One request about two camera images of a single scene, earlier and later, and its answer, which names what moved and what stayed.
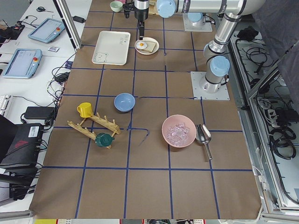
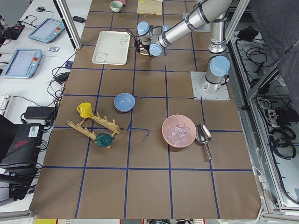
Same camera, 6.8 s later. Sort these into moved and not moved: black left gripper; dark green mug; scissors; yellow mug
Moved: black left gripper
Not moved: yellow mug; dark green mug; scissors
